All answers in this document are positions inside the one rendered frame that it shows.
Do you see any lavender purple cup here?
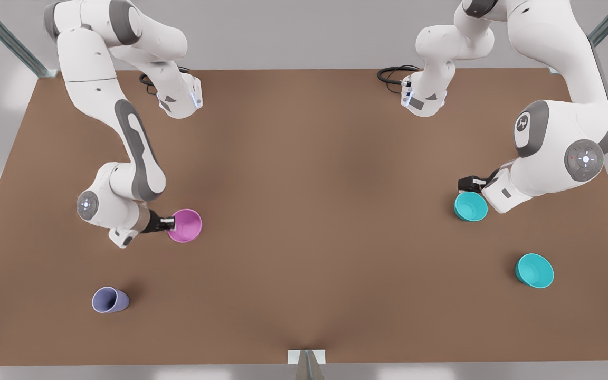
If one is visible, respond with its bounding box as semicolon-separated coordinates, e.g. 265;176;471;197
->
92;287;130;314

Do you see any black cable loop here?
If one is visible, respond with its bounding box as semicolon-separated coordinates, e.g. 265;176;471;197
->
139;66;192;96
377;65;422;95

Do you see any pink bowl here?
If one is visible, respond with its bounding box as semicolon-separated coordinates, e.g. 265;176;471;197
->
168;209;203;243

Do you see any teal blue bowl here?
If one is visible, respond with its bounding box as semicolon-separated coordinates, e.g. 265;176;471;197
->
515;253;555;289
454;191;489;222

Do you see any silver frame post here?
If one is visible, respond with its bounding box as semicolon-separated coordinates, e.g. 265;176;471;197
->
548;0;608;74
288;349;327;380
0;0;58;79

